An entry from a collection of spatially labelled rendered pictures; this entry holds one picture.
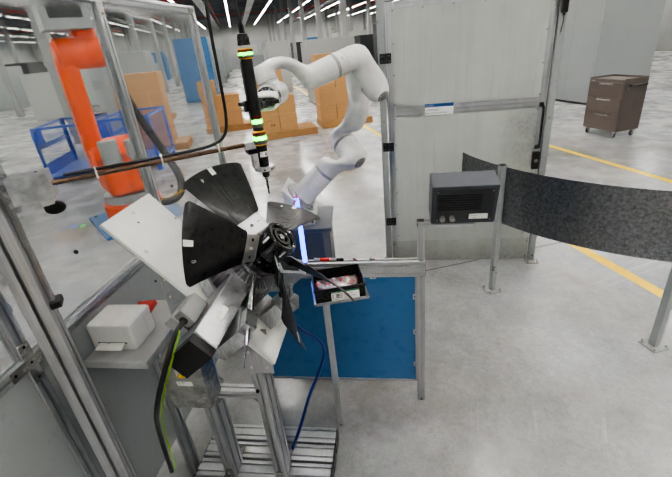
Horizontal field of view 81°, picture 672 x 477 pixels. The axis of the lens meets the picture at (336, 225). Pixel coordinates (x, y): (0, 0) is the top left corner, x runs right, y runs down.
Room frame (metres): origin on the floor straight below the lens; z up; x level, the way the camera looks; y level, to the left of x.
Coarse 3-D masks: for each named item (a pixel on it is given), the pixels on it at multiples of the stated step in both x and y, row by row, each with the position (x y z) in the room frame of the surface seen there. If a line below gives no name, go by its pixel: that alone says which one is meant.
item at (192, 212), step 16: (192, 208) 1.00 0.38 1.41; (192, 224) 0.97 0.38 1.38; (208, 224) 1.01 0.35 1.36; (224, 224) 1.05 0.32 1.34; (192, 240) 0.95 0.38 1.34; (208, 240) 0.98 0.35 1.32; (224, 240) 1.02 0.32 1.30; (240, 240) 1.07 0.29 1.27; (192, 256) 0.93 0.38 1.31; (208, 256) 0.97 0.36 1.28; (224, 256) 1.01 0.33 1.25; (240, 256) 1.06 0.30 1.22; (192, 272) 0.91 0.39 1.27; (208, 272) 0.95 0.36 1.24
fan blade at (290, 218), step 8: (272, 208) 1.48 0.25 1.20; (280, 208) 1.48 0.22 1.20; (288, 208) 1.49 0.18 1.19; (296, 208) 1.50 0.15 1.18; (272, 216) 1.41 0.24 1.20; (280, 216) 1.41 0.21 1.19; (288, 216) 1.41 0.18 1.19; (296, 216) 1.42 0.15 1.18; (304, 216) 1.44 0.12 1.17; (312, 216) 1.46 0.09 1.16; (288, 224) 1.34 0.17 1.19; (296, 224) 1.35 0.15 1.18
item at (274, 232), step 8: (272, 224) 1.19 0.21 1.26; (280, 224) 1.22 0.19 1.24; (264, 232) 1.15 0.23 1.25; (272, 232) 1.16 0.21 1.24; (280, 232) 1.19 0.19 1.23; (288, 232) 1.22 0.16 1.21; (272, 240) 1.12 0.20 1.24; (280, 240) 1.14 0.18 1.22; (288, 240) 1.18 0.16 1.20; (264, 248) 1.12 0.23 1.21; (272, 248) 1.12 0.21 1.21; (280, 248) 1.11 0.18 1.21; (288, 248) 1.13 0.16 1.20; (256, 256) 1.14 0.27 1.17; (264, 256) 1.12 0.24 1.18; (272, 256) 1.12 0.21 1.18; (248, 264) 1.12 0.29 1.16; (256, 264) 1.12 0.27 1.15; (264, 264) 1.14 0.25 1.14; (272, 264) 1.17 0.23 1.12; (256, 272) 1.12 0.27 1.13; (264, 272) 1.12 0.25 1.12
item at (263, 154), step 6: (240, 24) 1.27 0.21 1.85; (240, 30) 1.27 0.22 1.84; (240, 36) 1.26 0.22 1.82; (246, 36) 1.26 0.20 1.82; (240, 42) 1.26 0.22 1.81; (246, 42) 1.26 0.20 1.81; (258, 150) 1.26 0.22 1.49; (264, 150) 1.26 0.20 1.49; (258, 156) 1.26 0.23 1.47; (264, 156) 1.26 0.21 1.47; (264, 162) 1.26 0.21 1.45; (264, 174) 1.26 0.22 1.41
